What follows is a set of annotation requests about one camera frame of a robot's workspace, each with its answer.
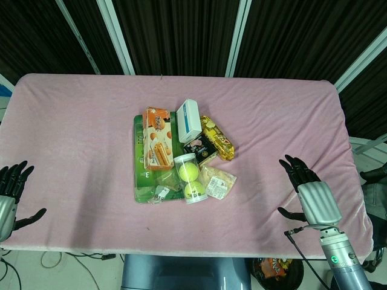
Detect small clear labelled plastic bag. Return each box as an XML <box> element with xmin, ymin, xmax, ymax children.
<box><xmin>149</xmin><ymin>169</ymin><xmax>183</xmax><ymax>207</ymax></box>

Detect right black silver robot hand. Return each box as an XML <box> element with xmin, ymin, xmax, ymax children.
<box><xmin>277</xmin><ymin>154</ymin><xmax>343</xmax><ymax>226</ymax></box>

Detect tennis ball tube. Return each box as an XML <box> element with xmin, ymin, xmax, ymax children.
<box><xmin>173</xmin><ymin>153</ymin><xmax>209</xmax><ymax>205</ymax></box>

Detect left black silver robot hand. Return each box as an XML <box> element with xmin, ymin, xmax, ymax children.
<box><xmin>0</xmin><ymin>160</ymin><xmax>47</xmax><ymax>242</ymax></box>

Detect yellow tennis ball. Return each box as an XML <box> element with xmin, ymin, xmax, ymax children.
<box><xmin>183</xmin><ymin>180</ymin><xmax>207</xmax><ymax>201</ymax></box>
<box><xmin>178</xmin><ymin>162</ymin><xmax>200</xmax><ymax>182</ymax></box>

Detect orange biscuit box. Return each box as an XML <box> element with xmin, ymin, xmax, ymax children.
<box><xmin>142</xmin><ymin>106</ymin><xmax>175</xmax><ymax>172</ymax></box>

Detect floor cables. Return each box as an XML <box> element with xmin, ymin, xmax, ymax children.
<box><xmin>0</xmin><ymin>250</ymin><xmax>125</xmax><ymax>290</ymax></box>

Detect black bin with snack wrappers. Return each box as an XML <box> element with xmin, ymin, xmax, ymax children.
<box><xmin>252</xmin><ymin>257</ymin><xmax>304</xmax><ymax>290</ymax></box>

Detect white frame post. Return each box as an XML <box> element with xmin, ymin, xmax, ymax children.
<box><xmin>96</xmin><ymin>0</ymin><xmax>135</xmax><ymax>76</ymax></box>
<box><xmin>56</xmin><ymin>0</ymin><xmax>101</xmax><ymax>75</ymax></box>
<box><xmin>334</xmin><ymin>38</ymin><xmax>387</xmax><ymax>92</ymax></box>
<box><xmin>225</xmin><ymin>0</ymin><xmax>253</xmax><ymax>78</ymax></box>

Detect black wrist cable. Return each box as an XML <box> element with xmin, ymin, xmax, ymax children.
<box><xmin>283</xmin><ymin>224</ymin><xmax>336</xmax><ymax>290</ymax></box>

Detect green flat plastic package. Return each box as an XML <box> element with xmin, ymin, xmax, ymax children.
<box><xmin>133</xmin><ymin>112</ymin><xmax>186</xmax><ymax>204</ymax></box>

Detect dark grey bag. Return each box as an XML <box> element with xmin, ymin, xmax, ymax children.
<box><xmin>359</xmin><ymin>163</ymin><xmax>387</xmax><ymax>268</ymax></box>

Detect gold foil snack packet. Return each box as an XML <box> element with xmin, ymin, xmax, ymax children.
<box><xmin>201</xmin><ymin>115</ymin><xmax>236</xmax><ymax>162</ymax></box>

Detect black snack packet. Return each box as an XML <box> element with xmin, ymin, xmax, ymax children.
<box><xmin>183</xmin><ymin>132</ymin><xmax>219</xmax><ymax>166</ymax></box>

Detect pink fleece table cloth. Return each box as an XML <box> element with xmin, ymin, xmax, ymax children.
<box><xmin>0</xmin><ymin>73</ymin><xmax>374</xmax><ymax>260</ymax></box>

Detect clear bag of pale noodles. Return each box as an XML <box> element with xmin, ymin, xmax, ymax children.
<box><xmin>199</xmin><ymin>164</ymin><xmax>238</xmax><ymax>201</ymax></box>

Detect white and blue carton box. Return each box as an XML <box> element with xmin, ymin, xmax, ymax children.
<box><xmin>176</xmin><ymin>98</ymin><xmax>203</xmax><ymax>144</ymax></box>

